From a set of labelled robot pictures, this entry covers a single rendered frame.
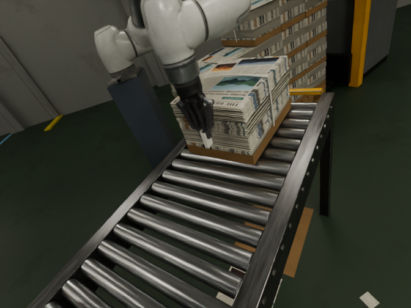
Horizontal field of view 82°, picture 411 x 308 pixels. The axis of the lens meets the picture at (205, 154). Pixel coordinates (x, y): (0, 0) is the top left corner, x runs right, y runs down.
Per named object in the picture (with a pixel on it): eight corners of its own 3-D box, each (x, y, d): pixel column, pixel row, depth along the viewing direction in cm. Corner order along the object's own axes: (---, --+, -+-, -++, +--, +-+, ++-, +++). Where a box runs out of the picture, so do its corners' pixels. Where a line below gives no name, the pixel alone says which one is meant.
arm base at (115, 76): (106, 89, 133) (100, 80, 130) (115, 76, 151) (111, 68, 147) (136, 79, 131) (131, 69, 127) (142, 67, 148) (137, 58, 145)
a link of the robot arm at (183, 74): (175, 53, 67) (182, 73, 70) (155, 66, 62) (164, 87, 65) (201, 49, 62) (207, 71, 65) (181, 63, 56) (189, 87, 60)
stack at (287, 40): (198, 159, 226) (164, 76, 177) (278, 101, 266) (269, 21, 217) (224, 175, 198) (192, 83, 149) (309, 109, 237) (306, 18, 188)
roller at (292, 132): (208, 129, 116) (205, 120, 113) (311, 137, 90) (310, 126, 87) (203, 135, 113) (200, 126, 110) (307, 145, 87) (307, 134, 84)
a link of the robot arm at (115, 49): (106, 71, 143) (85, 33, 130) (133, 58, 148) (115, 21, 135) (111, 75, 131) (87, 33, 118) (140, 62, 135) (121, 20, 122)
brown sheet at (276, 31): (222, 45, 197) (221, 40, 194) (246, 32, 206) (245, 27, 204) (255, 46, 169) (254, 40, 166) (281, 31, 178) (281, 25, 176)
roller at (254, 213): (160, 186, 93) (155, 177, 90) (278, 219, 67) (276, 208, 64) (152, 195, 90) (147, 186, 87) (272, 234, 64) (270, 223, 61)
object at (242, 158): (209, 129, 104) (207, 121, 102) (272, 137, 87) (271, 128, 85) (189, 153, 95) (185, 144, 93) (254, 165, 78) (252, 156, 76)
